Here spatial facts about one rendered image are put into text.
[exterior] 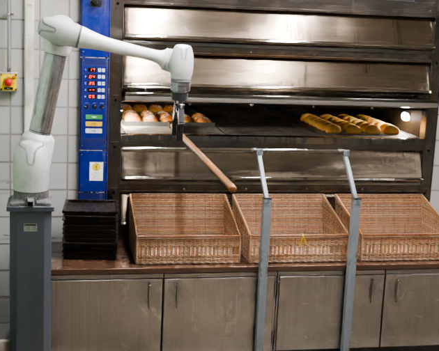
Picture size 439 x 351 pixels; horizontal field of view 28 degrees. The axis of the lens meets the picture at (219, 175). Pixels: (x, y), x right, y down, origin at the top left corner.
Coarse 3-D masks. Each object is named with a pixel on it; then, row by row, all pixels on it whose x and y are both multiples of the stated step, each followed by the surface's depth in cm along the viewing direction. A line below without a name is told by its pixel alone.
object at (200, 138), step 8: (128, 136) 484; (136, 136) 485; (144, 136) 486; (152, 136) 487; (160, 136) 487; (168, 136) 488; (192, 136) 491; (200, 136) 492; (208, 136) 493; (216, 136) 494; (224, 136) 495; (232, 136) 496; (240, 136) 497; (248, 136) 497; (256, 136) 498; (264, 136) 499; (272, 136) 500; (280, 136) 502; (288, 136) 503; (296, 136) 505; (304, 136) 506; (312, 136) 507; (320, 136) 509; (328, 136) 510; (336, 136) 512; (344, 136) 513; (352, 136) 515; (360, 136) 516; (336, 144) 509; (344, 144) 510; (352, 144) 511; (360, 144) 512; (368, 144) 513; (376, 144) 514; (384, 144) 514; (392, 144) 516; (400, 144) 516; (408, 144) 518; (416, 144) 518
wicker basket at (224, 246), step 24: (144, 216) 488; (168, 216) 490; (192, 216) 493; (216, 216) 495; (144, 240) 447; (168, 240) 448; (192, 240) 451; (216, 240) 454; (240, 240) 456; (144, 264) 448; (168, 264) 451
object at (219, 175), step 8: (184, 136) 467; (192, 144) 443; (200, 152) 422; (208, 160) 402; (208, 168) 395; (216, 168) 384; (216, 176) 379; (224, 176) 367; (224, 184) 360; (232, 184) 353
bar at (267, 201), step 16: (352, 176) 463; (352, 192) 458; (352, 208) 455; (352, 224) 455; (352, 240) 457; (352, 256) 459; (352, 272) 461; (352, 288) 463; (256, 304) 457; (352, 304) 464; (256, 320) 457; (256, 336) 457
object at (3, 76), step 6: (0, 72) 457; (6, 72) 458; (12, 72) 459; (18, 72) 460; (0, 78) 457; (6, 78) 458; (12, 78) 459; (18, 78) 461; (0, 84) 458; (12, 84) 459; (18, 84) 461; (0, 90) 459; (6, 90) 459; (12, 90) 460; (18, 90) 462
